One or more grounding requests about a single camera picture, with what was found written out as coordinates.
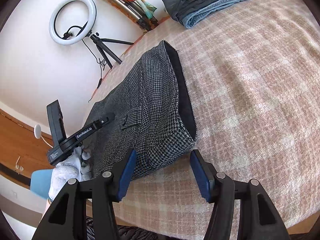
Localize grey houndstooth pants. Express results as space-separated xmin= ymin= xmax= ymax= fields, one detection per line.
xmin=86 ymin=40 xmax=197 ymax=182

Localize bundle of poles with cloth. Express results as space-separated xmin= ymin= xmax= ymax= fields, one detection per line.
xmin=99 ymin=0 xmax=159 ymax=32

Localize dark striped cloth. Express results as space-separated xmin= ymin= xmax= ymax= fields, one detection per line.
xmin=85 ymin=216 xmax=160 ymax=240

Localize black tripod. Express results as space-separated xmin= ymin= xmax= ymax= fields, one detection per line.
xmin=89 ymin=32 xmax=134 ymax=70

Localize plaid pink blanket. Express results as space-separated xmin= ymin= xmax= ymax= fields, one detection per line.
xmin=89 ymin=0 xmax=320 ymax=238

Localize white ring light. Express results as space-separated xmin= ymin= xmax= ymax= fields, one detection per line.
xmin=49 ymin=0 xmax=97 ymax=46

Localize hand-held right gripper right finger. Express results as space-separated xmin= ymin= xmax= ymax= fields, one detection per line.
xmin=190 ymin=149 xmax=292 ymax=240

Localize person's left hand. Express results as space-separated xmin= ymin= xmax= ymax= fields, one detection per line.
xmin=48 ymin=146 xmax=92 ymax=202

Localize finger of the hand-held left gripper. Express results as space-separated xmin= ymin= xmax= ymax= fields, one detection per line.
xmin=94 ymin=112 xmax=116 ymax=130

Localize black cable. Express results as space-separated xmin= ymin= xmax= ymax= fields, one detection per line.
xmin=81 ymin=40 xmax=107 ymax=88

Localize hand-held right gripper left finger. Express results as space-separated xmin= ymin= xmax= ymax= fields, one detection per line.
xmin=31 ymin=148 xmax=138 ymax=240

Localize folded blue jeans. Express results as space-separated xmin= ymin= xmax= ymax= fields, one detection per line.
xmin=180 ymin=0 xmax=258 ymax=29

